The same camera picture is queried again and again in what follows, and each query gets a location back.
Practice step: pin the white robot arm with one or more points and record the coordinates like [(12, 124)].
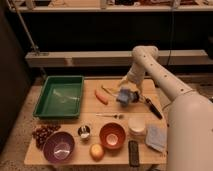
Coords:
[(190, 121)]

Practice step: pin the blue folded cloth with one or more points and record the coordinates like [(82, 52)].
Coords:
[(156, 138)]

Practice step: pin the blue sponge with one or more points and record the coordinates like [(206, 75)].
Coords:
[(124, 96)]

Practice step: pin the bunch of red grapes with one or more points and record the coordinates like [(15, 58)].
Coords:
[(42, 133)]

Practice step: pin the black remote control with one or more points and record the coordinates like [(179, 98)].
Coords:
[(133, 153)]

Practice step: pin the purple bowl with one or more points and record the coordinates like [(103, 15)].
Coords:
[(58, 147)]

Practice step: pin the small metal cup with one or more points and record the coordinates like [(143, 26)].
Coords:
[(84, 132)]

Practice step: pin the green plastic tray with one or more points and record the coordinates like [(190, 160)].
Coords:
[(60, 98)]

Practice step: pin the green handled brush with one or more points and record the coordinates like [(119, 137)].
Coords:
[(108, 91)]

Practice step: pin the orange carrot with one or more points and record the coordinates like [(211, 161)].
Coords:
[(101, 98)]

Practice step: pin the metal fork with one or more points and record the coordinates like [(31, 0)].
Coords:
[(117, 116)]

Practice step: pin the orange bowl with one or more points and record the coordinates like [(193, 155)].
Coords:
[(112, 136)]

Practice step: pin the yellow apple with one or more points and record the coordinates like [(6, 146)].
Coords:
[(97, 152)]

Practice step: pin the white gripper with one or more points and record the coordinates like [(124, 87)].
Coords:
[(134, 77)]

